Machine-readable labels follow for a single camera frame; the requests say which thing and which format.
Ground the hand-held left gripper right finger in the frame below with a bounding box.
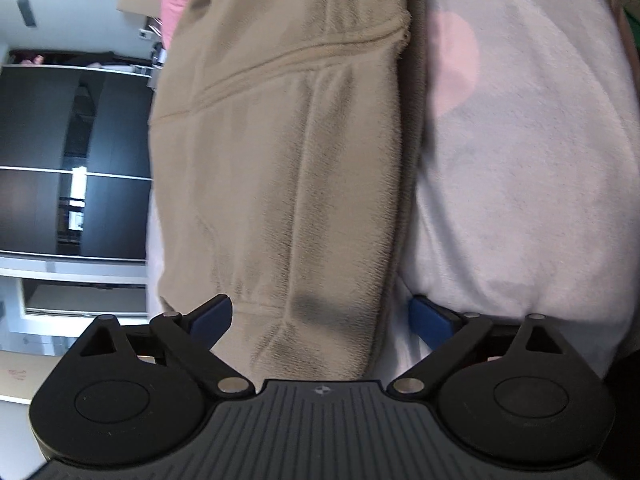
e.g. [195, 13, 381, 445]
[387, 296, 576, 402]

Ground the grey fleece jacket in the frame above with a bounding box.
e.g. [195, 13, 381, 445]
[147, 0, 436, 383]

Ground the open closet shelf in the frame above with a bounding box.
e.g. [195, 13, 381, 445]
[7, 49, 156, 68]

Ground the dark sliding door wardrobe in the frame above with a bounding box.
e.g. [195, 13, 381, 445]
[0, 62, 156, 266]

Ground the bed with pink dotted sheet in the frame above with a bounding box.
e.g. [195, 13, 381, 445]
[145, 0, 640, 386]

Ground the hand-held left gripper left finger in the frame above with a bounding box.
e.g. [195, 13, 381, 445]
[75, 294, 257, 402]

